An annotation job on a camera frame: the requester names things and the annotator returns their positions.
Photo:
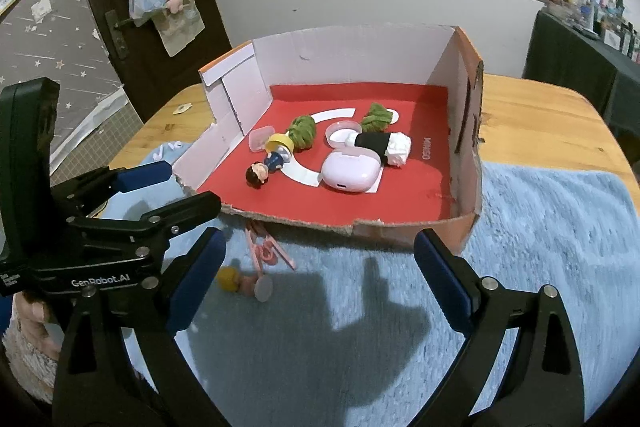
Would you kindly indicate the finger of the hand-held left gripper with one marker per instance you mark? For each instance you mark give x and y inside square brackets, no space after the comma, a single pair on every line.
[145,174]
[170,219]

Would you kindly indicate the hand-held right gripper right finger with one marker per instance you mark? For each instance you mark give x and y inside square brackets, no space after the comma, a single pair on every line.
[445,282]

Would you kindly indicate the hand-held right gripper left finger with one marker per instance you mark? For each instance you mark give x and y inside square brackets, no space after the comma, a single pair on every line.
[200,277]

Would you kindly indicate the blonde pink figurine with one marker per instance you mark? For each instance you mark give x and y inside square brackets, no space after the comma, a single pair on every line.
[230,279]

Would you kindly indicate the pink plastic clip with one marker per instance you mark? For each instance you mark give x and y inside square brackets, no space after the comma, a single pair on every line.
[267,249]

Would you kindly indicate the dark-haired blue figurine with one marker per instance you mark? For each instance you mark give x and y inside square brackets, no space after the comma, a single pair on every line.
[260,173]

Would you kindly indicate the small clear plastic box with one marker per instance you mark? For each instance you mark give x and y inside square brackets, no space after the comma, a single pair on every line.
[257,139]

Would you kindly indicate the yellow tape roll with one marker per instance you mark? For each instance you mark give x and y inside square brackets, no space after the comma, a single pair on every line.
[277,141]

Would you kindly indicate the pink earbud case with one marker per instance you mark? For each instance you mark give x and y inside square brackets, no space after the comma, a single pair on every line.
[350,172]

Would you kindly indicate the black and white sushi toy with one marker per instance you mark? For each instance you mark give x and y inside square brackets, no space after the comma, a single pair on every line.
[372,144]

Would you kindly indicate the green pipe cleaner ball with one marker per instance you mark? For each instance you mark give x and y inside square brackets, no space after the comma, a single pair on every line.
[302,132]
[377,117]

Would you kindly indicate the round clear plastic container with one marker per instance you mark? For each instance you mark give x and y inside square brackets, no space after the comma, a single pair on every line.
[336,129]

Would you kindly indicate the orange cardboard box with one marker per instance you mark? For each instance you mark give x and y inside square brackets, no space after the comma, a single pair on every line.
[350,57]

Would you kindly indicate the person's left hand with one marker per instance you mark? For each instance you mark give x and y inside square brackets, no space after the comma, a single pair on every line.
[32,312]

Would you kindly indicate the white earbuds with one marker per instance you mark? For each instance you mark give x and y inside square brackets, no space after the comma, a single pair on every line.
[160,153]

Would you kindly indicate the small white sticker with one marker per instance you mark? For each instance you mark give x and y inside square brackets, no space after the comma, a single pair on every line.
[182,108]

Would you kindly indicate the light blue fluffy towel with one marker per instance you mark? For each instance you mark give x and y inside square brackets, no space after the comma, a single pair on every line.
[525,257]

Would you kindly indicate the red paper sheet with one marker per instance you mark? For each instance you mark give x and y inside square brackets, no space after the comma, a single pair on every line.
[400,197]

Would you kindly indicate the dark brown door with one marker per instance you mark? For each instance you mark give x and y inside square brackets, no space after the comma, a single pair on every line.
[100,72]

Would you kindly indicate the dark cloth side table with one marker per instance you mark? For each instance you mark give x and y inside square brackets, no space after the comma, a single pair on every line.
[565,62]

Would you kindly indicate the row of cosmetic bottles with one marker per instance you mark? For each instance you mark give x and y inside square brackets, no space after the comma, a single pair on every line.
[600,7]

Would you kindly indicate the white light switch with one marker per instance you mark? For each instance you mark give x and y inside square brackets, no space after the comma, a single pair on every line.
[41,9]

